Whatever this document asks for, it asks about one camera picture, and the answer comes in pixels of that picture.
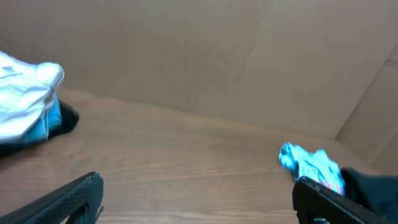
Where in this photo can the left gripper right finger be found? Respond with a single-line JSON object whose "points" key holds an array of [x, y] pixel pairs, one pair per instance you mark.
{"points": [[315, 203]]}

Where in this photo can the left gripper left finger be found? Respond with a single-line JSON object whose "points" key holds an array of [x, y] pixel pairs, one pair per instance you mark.
{"points": [[76, 202]]}

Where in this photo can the beige khaki shorts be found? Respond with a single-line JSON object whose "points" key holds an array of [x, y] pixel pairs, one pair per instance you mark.
{"points": [[27, 91]]}

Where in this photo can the crumpled light blue t-shirt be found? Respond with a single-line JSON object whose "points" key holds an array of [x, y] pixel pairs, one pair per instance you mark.
{"points": [[314, 165]]}

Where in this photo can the crumpled black t-shirt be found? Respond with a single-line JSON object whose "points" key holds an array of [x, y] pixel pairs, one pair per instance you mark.
{"points": [[377, 193]]}

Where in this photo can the folded black garment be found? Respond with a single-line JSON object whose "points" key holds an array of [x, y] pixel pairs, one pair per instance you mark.
{"points": [[70, 118]]}

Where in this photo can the folded light blue jeans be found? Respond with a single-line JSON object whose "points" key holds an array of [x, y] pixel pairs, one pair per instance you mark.
{"points": [[49, 121]]}

